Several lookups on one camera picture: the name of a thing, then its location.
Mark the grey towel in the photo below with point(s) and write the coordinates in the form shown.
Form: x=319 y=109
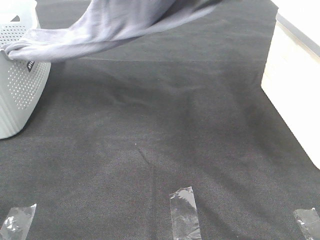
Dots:
x=106 y=24

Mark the black table cloth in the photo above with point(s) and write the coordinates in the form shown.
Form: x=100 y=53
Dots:
x=115 y=133

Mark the middle clear tape strip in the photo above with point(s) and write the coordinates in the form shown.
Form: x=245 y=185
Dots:
x=184 y=215

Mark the clear tape strip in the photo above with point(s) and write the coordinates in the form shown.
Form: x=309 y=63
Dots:
x=17 y=223
x=308 y=221
x=184 y=215

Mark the cream storage box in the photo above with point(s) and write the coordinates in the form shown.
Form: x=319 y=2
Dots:
x=291 y=77

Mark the grey perforated laundry basket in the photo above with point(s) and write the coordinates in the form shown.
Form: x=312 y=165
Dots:
x=21 y=82

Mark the left clear tape strip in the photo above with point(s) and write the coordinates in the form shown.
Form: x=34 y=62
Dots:
x=17 y=223

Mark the right clear tape strip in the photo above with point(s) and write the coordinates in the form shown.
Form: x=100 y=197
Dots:
x=308 y=221

